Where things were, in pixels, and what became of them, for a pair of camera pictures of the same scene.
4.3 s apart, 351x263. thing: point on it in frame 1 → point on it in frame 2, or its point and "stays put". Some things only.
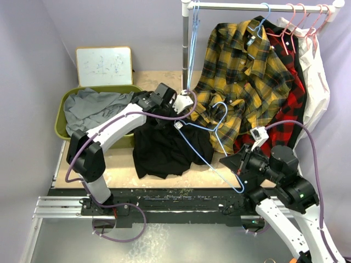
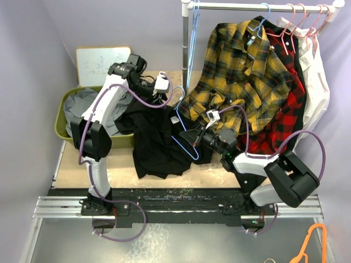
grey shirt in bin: (84, 109) stays put
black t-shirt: (164, 147) stays put
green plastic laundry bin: (125, 142) stays put
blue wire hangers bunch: (196, 22) stays put
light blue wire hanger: (185, 122) → (176, 141)
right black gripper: (239, 162) → (191, 136)
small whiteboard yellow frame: (104, 66) stays put
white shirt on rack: (316, 75) stays put
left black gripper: (170, 106) → (158, 99)
